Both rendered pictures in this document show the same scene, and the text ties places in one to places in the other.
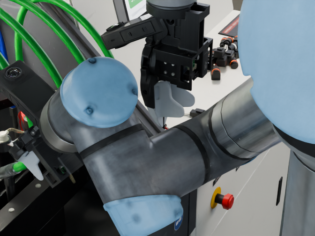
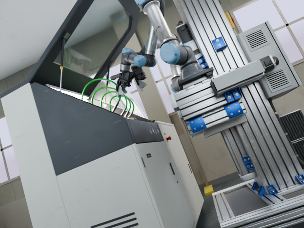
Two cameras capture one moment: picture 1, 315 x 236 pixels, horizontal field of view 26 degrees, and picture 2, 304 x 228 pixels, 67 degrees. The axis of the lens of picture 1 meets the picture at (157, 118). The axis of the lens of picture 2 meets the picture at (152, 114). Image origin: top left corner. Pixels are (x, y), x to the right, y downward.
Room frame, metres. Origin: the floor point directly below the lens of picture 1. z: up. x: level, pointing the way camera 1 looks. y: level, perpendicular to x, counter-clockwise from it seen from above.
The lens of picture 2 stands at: (-0.85, 0.42, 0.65)
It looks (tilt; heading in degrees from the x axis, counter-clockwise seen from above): 11 degrees up; 346
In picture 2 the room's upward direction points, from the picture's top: 21 degrees counter-clockwise
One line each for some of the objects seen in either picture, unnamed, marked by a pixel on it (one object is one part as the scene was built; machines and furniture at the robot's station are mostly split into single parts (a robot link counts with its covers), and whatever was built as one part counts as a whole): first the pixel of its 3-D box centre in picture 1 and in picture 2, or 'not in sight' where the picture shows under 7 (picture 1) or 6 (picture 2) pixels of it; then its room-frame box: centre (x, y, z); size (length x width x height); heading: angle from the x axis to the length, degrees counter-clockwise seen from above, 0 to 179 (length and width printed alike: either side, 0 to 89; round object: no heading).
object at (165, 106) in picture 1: (167, 107); (141, 84); (0.86, -0.01, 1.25); 0.06 x 0.03 x 0.09; 62
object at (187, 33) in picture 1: (175, 40); (138, 73); (0.88, -0.03, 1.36); 0.09 x 0.08 x 0.12; 62
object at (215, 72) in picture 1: (224, 53); not in sight; (1.50, -0.17, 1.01); 0.23 x 0.11 x 0.06; 152
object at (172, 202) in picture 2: not in sight; (168, 188); (0.80, 0.09, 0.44); 0.65 x 0.02 x 0.68; 152
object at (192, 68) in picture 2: not in sight; (192, 72); (0.45, -0.25, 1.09); 0.15 x 0.15 x 0.10
